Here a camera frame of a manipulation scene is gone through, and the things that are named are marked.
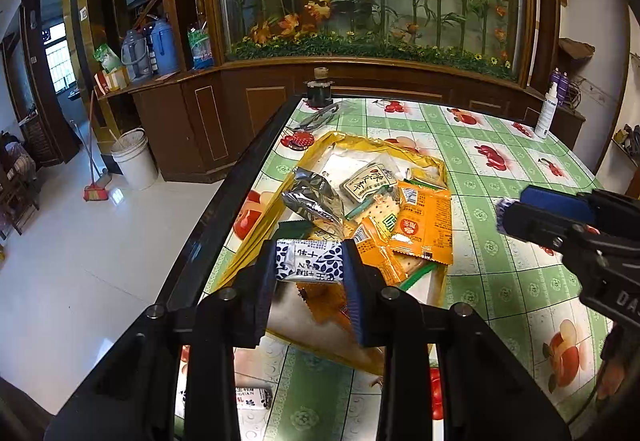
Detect green-white packet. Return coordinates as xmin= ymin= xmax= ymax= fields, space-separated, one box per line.
xmin=187 ymin=23 xmax=215 ymax=70

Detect black round container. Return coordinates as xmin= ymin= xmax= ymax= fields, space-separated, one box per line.
xmin=306 ymin=67 xmax=333 ymax=109

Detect tangled wires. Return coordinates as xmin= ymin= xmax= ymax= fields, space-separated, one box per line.
xmin=570 ymin=76 xmax=601 ymax=109

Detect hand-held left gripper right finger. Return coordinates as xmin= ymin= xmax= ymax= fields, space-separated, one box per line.
xmin=341 ymin=238 xmax=573 ymax=441

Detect clear glasses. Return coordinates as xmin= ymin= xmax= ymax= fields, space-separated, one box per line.
xmin=295 ymin=102 xmax=351 ymax=130

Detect small silver foil packet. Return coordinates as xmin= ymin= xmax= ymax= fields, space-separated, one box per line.
xmin=281 ymin=167 xmax=346 ymax=239

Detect green bag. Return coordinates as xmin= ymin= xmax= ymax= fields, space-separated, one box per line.
xmin=94 ymin=43 xmax=123 ymax=74

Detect orange snack packet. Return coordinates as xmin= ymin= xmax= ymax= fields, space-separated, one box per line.
xmin=389 ymin=183 xmax=455 ymax=267
xmin=350 ymin=216 xmax=408 ymax=287
xmin=297 ymin=283 xmax=351 ymax=324

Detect blue-white patterned snack bar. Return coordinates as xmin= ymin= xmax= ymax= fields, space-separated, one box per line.
xmin=275 ymin=238 xmax=346 ymax=283
xmin=496 ymin=197 xmax=512 ymax=234
xmin=235 ymin=385 xmax=273 ymax=427

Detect blue thermos flask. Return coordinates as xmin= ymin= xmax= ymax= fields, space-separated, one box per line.
xmin=149 ymin=16 xmax=180 ymax=76

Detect wooden cabinet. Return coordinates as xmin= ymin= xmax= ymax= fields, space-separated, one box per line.
xmin=95 ymin=56 xmax=586 ymax=184

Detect grey dustpan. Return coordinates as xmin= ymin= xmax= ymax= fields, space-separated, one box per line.
xmin=69 ymin=120 xmax=115 ymax=186

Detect red-white box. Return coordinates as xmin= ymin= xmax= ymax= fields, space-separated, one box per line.
xmin=95 ymin=68 xmax=131 ymax=94

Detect dark green snack packet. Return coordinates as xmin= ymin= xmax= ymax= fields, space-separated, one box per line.
xmin=279 ymin=219 xmax=313 ymax=238

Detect green fruit-print tablecloth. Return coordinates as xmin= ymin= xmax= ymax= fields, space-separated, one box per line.
xmin=175 ymin=96 xmax=618 ymax=441

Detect dark tool on shelf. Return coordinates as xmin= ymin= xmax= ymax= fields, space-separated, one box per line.
xmin=614 ymin=123 xmax=640 ymax=156

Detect red-yellow broom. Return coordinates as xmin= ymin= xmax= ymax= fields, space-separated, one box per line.
xmin=82 ymin=88 xmax=113 ymax=202

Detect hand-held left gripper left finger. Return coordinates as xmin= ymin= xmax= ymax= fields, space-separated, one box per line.
xmin=45 ymin=240 xmax=281 ymax=441

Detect white spray bottle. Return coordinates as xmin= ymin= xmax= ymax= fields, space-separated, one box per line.
xmin=534 ymin=81 xmax=560 ymax=139

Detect silver packet with white label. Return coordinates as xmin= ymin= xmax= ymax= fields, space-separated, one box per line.
xmin=340 ymin=162 xmax=398 ymax=206

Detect white plastic bucket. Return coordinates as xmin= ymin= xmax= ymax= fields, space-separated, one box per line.
xmin=110 ymin=128 xmax=160 ymax=192

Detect brown wall shelf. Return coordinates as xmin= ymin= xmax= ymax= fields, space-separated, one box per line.
xmin=557 ymin=37 xmax=596 ymax=62

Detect grey thermos jug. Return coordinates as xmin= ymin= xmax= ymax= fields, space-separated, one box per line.
xmin=121 ymin=28 xmax=153 ymax=80

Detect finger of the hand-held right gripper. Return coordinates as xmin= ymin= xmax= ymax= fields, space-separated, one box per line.
xmin=500 ymin=202 xmax=583 ymax=252
xmin=520 ymin=186 xmax=598 ymax=224

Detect wooden chair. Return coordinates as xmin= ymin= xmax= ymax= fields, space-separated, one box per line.
xmin=0 ymin=131 xmax=41 ymax=237

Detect yellow-lined white cardboard box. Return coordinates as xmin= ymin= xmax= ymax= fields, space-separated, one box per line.
xmin=202 ymin=131 xmax=451 ymax=374

